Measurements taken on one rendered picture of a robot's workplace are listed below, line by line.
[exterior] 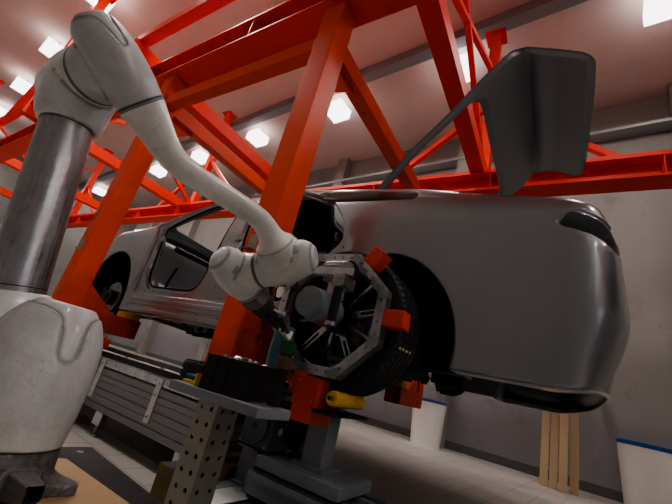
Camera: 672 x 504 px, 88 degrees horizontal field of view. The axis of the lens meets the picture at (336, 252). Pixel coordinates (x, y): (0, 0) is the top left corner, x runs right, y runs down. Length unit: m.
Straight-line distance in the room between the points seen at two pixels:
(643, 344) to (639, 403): 0.81
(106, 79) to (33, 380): 0.57
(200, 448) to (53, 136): 0.96
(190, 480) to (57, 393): 0.74
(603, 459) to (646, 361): 1.46
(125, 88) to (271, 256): 0.47
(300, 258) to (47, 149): 0.58
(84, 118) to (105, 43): 0.18
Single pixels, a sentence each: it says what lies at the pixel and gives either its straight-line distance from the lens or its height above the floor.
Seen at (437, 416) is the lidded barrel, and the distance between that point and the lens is 6.19.
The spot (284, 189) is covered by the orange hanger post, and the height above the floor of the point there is 1.45.
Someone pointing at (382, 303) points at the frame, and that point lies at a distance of 1.44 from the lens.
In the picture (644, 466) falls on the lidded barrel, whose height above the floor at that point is 0.49.
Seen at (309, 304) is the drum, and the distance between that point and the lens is 1.43.
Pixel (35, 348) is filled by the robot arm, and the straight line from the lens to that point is 0.70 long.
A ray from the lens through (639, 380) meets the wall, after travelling 6.61.
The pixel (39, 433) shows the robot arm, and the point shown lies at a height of 0.40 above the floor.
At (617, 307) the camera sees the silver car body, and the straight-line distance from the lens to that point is 1.92.
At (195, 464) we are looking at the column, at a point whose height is 0.24.
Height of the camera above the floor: 0.57
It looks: 20 degrees up
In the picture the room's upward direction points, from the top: 14 degrees clockwise
